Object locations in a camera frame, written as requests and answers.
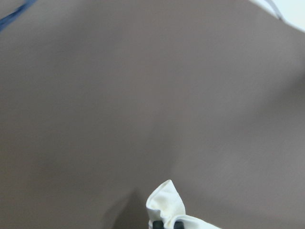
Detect crossing blue tape line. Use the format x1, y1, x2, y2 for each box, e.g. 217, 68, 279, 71
0, 0, 36, 31

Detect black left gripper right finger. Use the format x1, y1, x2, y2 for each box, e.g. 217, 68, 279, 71
173, 221, 184, 229

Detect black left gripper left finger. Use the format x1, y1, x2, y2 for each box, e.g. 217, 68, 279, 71
152, 220, 163, 229

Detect cream long-sleeve cat shirt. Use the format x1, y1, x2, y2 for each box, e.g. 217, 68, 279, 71
146, 179, 217, 229

